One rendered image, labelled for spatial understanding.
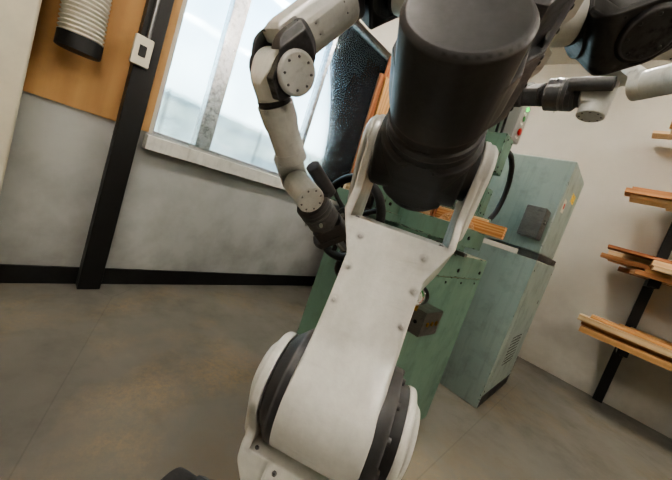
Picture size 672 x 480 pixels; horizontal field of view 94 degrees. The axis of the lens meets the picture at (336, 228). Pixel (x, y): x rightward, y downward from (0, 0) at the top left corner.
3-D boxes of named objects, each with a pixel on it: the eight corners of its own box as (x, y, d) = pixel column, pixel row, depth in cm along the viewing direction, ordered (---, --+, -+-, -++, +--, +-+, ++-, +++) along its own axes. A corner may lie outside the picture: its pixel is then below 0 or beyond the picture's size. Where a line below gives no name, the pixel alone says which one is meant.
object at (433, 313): (395, 324, 99) (404, 300, 98) (414, 321, 108) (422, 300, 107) (418, 338, 93) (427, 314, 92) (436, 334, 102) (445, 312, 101)
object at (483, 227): (374, 199, 136) (377, 190, 135) (377, 200, 137) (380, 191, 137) (501, 239, 99) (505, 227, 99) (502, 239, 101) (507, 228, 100)
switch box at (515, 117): (496, 135, 132) (510, 98, 131) (503, 143, 140) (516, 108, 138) (511, 136, 128) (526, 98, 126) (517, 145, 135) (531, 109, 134)
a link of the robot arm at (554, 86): (530, 75, 98) (575, 73, 90) (524, 107, 103) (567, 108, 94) (513, 82, 91) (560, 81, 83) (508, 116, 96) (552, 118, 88)
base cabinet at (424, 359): (277, 383, 137) (328, 231, 130) (359, 361, 179) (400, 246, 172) (348, 467, 106) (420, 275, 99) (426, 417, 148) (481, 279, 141)
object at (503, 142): (473, 167, 127) (487, 131, 125) (481, 173, 133) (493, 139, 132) (494, 170, 121) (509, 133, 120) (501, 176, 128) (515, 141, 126)
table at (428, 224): (309, 192, 127) (314, 178, 127) (356, 207, 150) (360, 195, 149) (443, 241, 86) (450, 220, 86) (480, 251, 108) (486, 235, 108)
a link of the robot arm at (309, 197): (312, 233, 76) (288, 202, 68) (296, 211, 83) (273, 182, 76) (349, 205, 76) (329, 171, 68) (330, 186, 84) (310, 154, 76)
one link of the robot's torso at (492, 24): (540, 75, 22) (574, -60, 28) (370, 40, 25) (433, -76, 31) (446, 228, 48) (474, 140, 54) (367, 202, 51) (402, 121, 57)
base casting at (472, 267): (329, 232, 130) (336, 211, 129) (401, 246, 172) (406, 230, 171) (421, 275, 99) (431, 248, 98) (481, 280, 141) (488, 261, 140)
